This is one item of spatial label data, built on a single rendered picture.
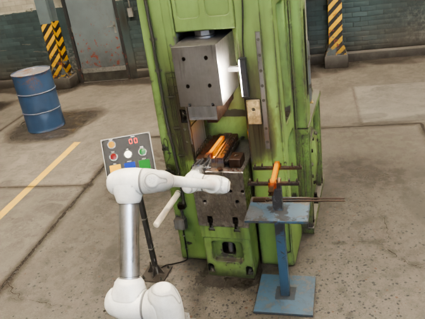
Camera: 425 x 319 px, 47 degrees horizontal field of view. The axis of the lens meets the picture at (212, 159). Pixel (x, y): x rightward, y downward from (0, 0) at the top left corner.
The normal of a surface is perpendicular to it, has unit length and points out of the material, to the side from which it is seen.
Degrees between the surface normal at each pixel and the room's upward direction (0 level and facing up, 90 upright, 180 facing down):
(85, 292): 0
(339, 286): 0
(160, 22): 90
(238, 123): 90
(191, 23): 90
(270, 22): 90
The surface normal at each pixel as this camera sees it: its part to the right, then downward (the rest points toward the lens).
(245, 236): -0.29, 0.44
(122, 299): -0.28, -0.08
